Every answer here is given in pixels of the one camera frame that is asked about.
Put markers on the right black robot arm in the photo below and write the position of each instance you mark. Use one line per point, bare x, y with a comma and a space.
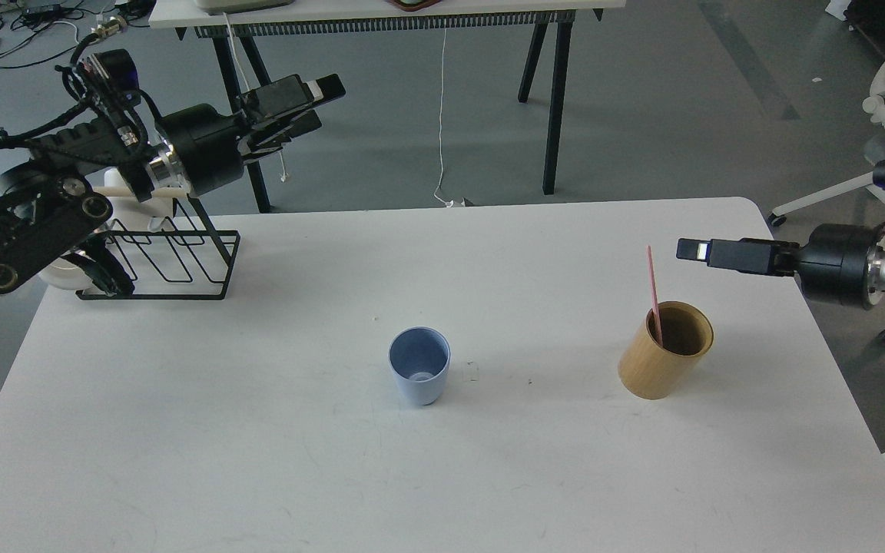
840, 263

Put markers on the black wire dish rack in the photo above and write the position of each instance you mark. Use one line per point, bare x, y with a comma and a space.
191, 260

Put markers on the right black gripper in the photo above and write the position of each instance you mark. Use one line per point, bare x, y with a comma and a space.
833, 267

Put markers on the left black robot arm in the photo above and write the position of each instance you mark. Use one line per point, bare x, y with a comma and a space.
57, 205

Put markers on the pink chopstick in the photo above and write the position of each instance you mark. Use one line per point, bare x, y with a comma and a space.
655, 304

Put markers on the white cup on rack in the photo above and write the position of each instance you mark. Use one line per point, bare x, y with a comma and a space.
128, 212

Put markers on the white bowl on rack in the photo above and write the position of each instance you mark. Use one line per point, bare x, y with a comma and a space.
69, 271

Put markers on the bamboo cylinder holder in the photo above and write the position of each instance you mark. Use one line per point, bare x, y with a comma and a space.
665, 348

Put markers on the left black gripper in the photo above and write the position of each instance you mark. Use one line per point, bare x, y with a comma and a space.
201, 150

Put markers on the background white table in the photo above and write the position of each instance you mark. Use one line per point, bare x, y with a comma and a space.
233, 36

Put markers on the blue cup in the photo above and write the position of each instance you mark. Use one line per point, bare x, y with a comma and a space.
420, 358

